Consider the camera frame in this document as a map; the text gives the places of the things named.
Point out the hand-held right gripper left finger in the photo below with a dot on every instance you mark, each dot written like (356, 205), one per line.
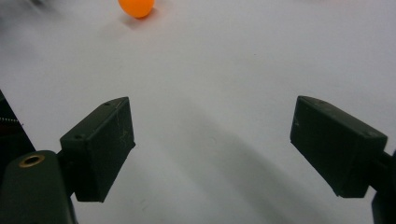
(99, 149)

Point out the orange ping-pong ball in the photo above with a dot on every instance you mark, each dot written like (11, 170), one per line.
(137, 6)

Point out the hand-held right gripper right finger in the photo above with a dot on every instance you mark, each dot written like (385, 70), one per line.
(336, 146)

